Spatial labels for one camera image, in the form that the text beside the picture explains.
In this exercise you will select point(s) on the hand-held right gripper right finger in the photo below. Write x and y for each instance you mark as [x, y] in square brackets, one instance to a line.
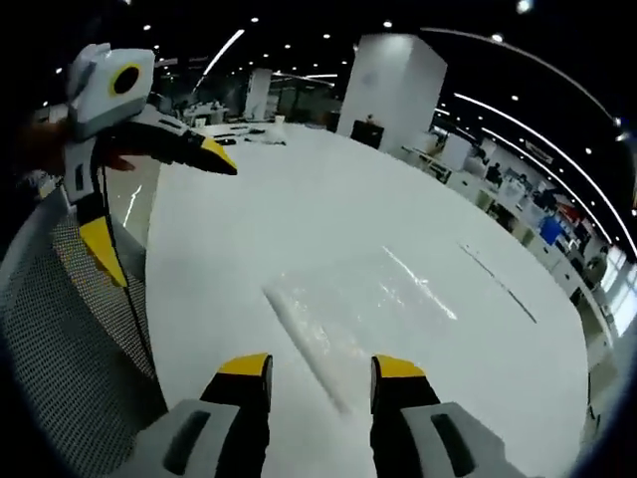
[423, 438]

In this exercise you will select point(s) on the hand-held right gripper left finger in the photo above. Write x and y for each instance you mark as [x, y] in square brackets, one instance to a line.
[199, 438]

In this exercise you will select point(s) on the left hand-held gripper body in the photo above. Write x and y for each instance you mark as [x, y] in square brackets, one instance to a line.
[99, 99]

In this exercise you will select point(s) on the clear resealable bag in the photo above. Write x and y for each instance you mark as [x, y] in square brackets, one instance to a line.
[358, 309]

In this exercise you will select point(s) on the clear flat plastic bag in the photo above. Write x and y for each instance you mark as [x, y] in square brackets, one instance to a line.
[497, 281]

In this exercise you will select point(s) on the person's left hand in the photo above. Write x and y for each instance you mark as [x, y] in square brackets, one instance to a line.
[45, 144]

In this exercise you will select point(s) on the white crumpled item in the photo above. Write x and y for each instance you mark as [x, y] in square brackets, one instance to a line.
[275, 135]

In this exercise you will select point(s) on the grey mesh chair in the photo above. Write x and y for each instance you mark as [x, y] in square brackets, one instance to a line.
[64, 323]

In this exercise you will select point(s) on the black cabinet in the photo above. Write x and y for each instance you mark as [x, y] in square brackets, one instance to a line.
[367, 134]

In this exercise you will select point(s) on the white square pillar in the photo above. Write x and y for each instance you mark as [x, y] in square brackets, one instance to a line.
[393, 89]

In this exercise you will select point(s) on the blue box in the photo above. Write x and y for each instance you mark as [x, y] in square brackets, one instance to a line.
[551, 231]

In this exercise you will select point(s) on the row of white counter desks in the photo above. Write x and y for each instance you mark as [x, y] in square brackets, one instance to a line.
[522, 214]

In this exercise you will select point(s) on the window blinds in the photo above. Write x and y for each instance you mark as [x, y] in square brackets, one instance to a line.
[619, 284]

